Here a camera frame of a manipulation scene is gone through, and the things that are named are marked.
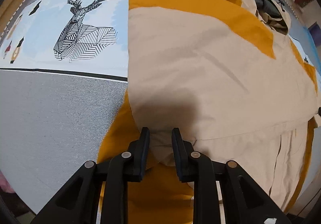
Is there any beige and orange jacket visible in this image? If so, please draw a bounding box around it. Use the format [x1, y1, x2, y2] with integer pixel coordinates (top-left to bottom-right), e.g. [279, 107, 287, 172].
[98, 0, 320, 223]

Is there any deer print bed runner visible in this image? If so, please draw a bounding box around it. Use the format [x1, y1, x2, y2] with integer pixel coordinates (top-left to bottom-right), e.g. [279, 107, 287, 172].
[1, 0, 319, 84]

